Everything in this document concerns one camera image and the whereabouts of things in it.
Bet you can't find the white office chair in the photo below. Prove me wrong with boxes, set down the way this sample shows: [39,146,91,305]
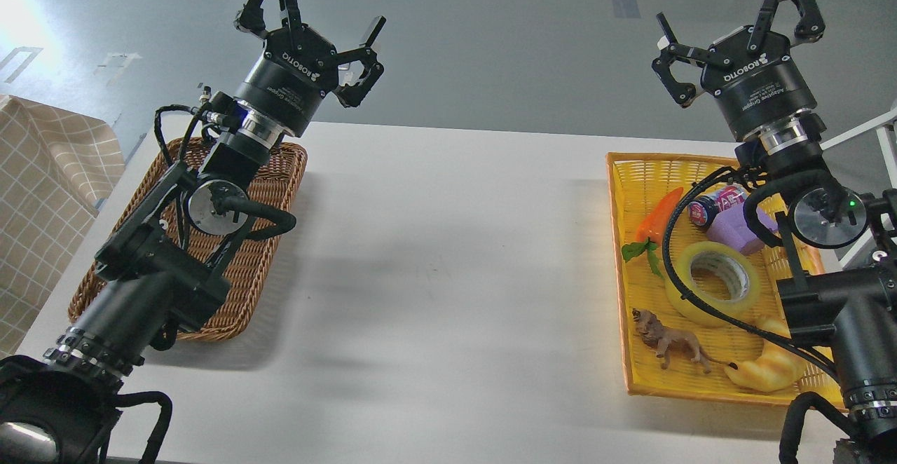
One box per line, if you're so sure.
[820,100,897,268]

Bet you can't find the beige checkered cloth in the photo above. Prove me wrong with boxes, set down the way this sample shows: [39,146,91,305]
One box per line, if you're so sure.
[1,95,125,357]

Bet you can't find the purple block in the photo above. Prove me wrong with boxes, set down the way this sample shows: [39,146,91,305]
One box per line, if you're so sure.
[706,202,767,256]

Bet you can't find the yellow tape roll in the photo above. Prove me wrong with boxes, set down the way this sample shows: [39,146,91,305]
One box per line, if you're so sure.
[663,240,760,329]

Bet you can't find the orange toy carrot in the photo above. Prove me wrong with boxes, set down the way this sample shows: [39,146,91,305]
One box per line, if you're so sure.
[619,186,685,278]

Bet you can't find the yellow toy croissant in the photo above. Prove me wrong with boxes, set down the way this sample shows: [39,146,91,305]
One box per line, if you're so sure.
[723,339,807,393]

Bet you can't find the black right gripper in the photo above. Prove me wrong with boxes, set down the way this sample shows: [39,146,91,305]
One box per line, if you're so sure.
[651,0,826,142]

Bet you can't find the small labelled can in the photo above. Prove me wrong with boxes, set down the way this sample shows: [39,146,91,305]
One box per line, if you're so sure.
[687,184,748,227]

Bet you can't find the brown wicker basket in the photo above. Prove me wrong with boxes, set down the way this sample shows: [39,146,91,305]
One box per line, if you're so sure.
[68,136,308,342]

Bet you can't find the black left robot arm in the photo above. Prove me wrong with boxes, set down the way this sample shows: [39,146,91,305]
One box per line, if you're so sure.
[2,0,385,463]

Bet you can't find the brown toy lion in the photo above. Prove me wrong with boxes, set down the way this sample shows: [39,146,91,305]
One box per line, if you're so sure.
[630,308,738,374]

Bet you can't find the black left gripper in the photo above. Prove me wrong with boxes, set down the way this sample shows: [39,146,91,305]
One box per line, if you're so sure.
[233,0,388,138]

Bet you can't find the yellow plastic basket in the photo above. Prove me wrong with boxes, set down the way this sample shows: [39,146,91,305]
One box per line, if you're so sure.
[606,152,846,412]

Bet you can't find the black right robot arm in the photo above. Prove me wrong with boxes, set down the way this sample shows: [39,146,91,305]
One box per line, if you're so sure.
[652,0,896,463]

